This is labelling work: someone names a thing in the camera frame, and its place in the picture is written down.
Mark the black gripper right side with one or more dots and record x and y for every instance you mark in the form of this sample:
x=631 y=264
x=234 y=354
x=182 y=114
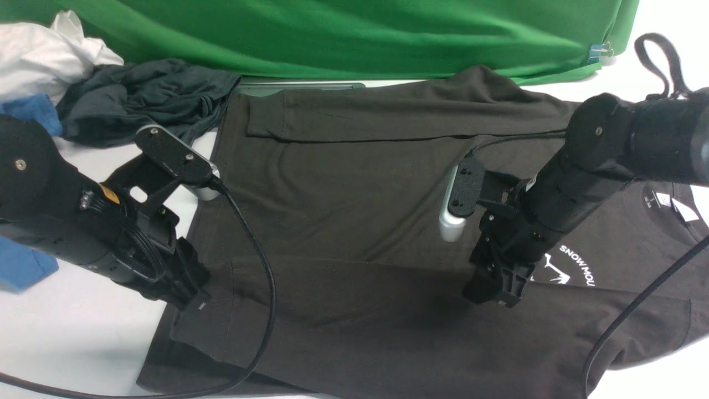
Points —
x=513 y=239

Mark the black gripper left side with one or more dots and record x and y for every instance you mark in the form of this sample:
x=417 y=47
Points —
x=145 y=253

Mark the dark gray long-sleeve shirt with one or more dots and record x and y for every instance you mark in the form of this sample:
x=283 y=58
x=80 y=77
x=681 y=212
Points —
x=343 y=190

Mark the blue crumpled shirt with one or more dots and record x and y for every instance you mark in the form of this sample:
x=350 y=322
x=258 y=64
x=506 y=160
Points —
x=23 y=267

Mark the dark teal crumpled shirt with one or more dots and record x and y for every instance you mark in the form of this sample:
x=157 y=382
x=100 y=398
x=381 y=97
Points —
x=108 y=108

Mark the white crumpled shirt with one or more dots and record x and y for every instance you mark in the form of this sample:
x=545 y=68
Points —
x=47 y=60

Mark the green backdrop cloth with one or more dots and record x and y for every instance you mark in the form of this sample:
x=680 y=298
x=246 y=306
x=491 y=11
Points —
x=531 y=42

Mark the blue binder clip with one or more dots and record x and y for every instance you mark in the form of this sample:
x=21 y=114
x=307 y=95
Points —
x=597 y=52

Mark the silver wrist camera right side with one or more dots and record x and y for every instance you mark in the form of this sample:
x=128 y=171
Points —
x=463 y=190

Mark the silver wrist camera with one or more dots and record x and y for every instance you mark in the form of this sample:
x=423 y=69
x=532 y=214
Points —
x=190 y=168
x=463 y=190

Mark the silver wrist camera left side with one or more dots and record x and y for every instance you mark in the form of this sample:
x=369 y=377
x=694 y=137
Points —
x=190 y=168

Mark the metal table cable hatch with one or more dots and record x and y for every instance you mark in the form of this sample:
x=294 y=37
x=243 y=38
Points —
x=265 y=89

